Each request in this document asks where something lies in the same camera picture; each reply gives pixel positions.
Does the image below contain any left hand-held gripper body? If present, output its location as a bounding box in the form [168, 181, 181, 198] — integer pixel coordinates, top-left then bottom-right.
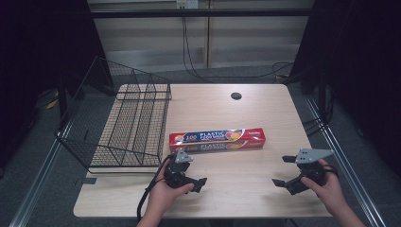
[164, 149, 194, 189]

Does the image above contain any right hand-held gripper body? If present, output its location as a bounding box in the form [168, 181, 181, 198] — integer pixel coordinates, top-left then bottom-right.
[294, 148, 336, 186]

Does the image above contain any red plastic wrap box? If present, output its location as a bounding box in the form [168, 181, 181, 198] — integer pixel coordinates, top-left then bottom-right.
[168, 127, 267, 155]

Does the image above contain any black wire basket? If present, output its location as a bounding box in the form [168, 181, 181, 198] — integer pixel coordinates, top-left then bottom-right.
[55, 56, 173, 175]

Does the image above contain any person's left hand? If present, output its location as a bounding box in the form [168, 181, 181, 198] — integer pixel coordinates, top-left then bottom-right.
[147, 164, 195, 219]

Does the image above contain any person's right hand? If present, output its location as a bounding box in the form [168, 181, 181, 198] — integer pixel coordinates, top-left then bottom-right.
[300, 158, 343, 218]

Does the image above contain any dark curtain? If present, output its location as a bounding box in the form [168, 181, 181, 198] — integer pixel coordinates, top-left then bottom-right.
[288, 0, 401, 178]
[0, 0, 108, 171]

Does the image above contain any black horizontal bar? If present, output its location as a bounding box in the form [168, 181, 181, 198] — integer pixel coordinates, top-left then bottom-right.
[89, 8, 315, 19]

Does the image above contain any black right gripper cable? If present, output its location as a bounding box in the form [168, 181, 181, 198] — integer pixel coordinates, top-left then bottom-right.
[323, 164, 340, 178]

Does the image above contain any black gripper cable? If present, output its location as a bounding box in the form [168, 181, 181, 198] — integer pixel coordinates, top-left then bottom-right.
[136, 153, 175, 223]
[323, 164, 340, 178]

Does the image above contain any black cable bundle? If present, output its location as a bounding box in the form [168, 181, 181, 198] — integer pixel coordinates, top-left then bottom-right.
[302, 90, 336, 137]

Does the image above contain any aluminium frame rail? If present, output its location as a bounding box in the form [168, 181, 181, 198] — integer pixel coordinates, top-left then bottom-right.
[9, 122, 74, 227]
[304, 96, 388, 227]

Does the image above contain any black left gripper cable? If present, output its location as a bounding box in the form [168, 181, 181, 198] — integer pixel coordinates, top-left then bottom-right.
[136, 153, 175, 223]

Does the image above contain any black floor cable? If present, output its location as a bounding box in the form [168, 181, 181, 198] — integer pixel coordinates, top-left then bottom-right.
[181, 16, 296, 81]

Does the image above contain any white wall outlet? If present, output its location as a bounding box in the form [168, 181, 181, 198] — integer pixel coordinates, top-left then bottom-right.
[176, 0, 200, 9]

